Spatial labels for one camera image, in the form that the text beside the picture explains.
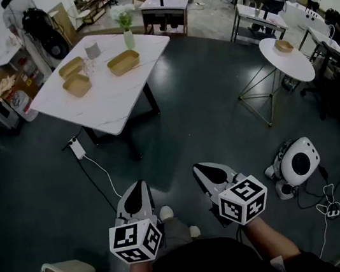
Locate white flower bouquet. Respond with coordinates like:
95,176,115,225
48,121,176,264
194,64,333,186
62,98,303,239
108,2,140,34

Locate person's grey trousers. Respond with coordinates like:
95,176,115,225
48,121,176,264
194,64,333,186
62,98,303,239
158,214,195,249

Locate white plug adapter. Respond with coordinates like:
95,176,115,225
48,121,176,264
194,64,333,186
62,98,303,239
313,183,340,221

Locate brown cardboard box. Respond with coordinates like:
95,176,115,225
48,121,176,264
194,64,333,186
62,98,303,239
0,61,43,106

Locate clear glass cup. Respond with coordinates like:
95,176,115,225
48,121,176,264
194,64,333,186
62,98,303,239
81,56,97,76

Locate low wooden shelf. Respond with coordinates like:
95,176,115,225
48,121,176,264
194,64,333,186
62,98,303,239
74,0,116,26

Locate long white counter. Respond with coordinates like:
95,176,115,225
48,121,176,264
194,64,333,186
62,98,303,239
280,0,327,33

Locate person's right forearm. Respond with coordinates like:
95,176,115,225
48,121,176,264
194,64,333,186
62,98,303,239
240,210,303,270

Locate black office chair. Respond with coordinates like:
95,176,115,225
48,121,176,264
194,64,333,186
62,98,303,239
292,35,340,125

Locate person's white shoe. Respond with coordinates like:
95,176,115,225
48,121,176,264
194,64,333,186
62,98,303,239
158,204,175,222
188,224,202,238

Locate white top desk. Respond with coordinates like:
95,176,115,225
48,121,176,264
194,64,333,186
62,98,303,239
225,0,290,49
138,0,195,43

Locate white power strip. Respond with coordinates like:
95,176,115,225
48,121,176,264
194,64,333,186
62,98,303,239
67,135,88,162

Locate white round stool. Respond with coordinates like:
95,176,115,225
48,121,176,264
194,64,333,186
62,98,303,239
73,8,95,29

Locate person's black shirt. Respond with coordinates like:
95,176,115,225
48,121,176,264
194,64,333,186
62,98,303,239
143,217,340,272

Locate small white round table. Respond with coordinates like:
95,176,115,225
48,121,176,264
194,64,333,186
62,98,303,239
0,43,27,68

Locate pale green vase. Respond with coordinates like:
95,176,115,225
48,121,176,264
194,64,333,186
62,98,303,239
122,28,137,51

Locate grey mug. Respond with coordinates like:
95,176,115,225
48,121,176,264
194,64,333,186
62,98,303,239
83,39,102,62

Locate round white side table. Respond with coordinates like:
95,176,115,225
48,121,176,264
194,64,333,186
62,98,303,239
229,31,323,132

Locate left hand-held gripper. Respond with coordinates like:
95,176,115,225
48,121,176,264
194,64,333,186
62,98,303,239
100,177,168,268

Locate silver metal case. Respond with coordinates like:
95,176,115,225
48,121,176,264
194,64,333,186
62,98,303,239
0,95,24,132

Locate white power cable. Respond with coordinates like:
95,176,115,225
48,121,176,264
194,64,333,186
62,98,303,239
313,217,337,259
81,149,123,205

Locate brown paper tray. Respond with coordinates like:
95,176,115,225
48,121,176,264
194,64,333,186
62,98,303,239
56,55,87,82
105,48,143,79
60,71,94,101

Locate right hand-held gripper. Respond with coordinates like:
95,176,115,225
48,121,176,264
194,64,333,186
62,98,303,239
192,152,273,233

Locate small tan box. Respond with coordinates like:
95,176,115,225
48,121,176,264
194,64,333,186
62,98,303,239
273,36,295,56

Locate white marble table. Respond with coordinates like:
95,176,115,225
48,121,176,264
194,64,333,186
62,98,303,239
77,81,168,169

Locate black white backpack device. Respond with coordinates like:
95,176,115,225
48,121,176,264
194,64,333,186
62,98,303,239
18,3,76,82

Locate crumpled beige paper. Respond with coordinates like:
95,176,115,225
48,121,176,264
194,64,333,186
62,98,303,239
0,73,21,97

